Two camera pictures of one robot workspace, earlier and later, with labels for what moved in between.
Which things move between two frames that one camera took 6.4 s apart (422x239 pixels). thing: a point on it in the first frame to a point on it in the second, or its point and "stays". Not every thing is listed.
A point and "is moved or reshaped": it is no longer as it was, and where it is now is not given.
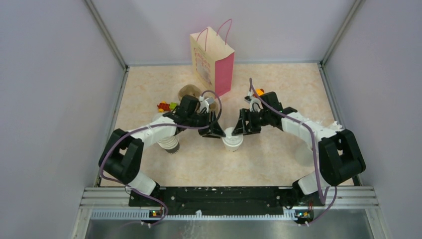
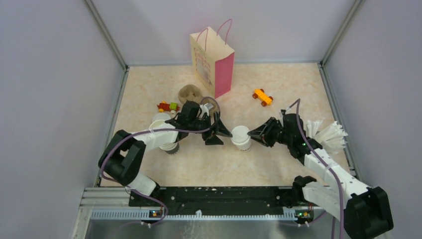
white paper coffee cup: [232, 149] to [244, 147]
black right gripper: [242, 128] to [265, 129]
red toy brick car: [164, 106] stays
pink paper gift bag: [213, 59] stays
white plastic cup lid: [231, 140] is moved or reshaped
